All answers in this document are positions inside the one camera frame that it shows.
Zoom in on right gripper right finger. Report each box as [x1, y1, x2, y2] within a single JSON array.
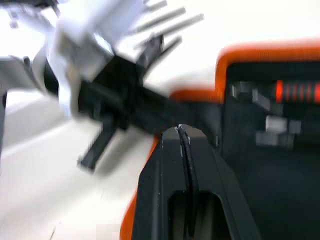
[[178, 124, 262, 240]]

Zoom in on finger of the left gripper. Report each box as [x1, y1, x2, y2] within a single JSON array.
[[76, 121, 119, 174], [129, 86, 198, 134]]

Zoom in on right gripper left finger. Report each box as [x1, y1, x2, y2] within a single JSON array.
[[131, 126, 188, 240]]

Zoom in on black orange-trimmed tool roll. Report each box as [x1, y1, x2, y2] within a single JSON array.
[[119, 38, 320, 240]]

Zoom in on black tweezers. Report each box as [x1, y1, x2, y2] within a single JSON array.
[[147, 13, 205, 42], [134, 6, 187, 35]]

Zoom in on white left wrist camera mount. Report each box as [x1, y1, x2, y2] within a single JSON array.
[[46, 0, 151, 120]]

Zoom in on orange-handled craft knife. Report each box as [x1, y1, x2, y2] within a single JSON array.
[[231, 79, 320, 111]]

